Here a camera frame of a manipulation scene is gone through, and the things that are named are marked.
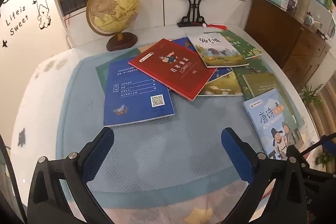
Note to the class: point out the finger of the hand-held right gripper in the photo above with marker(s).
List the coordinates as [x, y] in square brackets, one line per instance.
[294, 151]

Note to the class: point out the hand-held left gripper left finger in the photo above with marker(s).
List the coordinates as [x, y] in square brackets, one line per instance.
[101, 150]

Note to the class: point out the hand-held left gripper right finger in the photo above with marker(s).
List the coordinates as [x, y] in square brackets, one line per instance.
[236, 153]

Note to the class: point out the light blue cartoon figures book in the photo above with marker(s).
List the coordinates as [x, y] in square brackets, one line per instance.
[265, 119]

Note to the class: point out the teal green book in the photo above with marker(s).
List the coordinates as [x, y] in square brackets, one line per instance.
[105, 71]

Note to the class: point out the red book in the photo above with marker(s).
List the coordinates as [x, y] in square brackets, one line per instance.
[178, 71]

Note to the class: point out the green potted plant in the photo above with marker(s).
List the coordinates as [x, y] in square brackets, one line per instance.
[311, 96]

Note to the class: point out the light blue textured mat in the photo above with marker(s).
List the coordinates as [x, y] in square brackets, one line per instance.
[162, 148]

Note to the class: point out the yellow meadow picture book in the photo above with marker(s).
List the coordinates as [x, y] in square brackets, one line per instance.
[223, 87]

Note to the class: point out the olive green book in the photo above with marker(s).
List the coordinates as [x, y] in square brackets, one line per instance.
[260, 85]

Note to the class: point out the black cat sticker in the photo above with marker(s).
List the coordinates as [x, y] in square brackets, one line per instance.
[22, 137]

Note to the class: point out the dark blue picture book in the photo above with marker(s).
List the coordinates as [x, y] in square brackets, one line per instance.
[220, 74]

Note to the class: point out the dark green leaf pattern book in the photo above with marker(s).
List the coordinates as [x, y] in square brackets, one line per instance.
[252, 66]

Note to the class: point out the brown wooden cabinet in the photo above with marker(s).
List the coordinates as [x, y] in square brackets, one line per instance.
[302, 48]

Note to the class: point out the cream book with rabbit picture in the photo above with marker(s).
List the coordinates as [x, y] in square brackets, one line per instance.
[218, 50]

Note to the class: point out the green book with white label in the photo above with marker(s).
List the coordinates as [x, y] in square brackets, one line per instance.
[248, 48]

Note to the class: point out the small blue ceramic pot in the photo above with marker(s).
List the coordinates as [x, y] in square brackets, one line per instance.
[309, 19]

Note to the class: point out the white grey appliance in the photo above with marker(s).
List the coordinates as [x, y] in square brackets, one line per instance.
[321, 18]

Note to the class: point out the antique yellow globe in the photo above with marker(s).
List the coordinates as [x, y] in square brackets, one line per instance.
[113, 8]

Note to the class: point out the dark small box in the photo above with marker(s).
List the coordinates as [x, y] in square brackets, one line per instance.
[292, 4]

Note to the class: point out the cartoon wall decal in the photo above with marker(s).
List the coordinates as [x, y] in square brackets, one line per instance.
[26, 3]

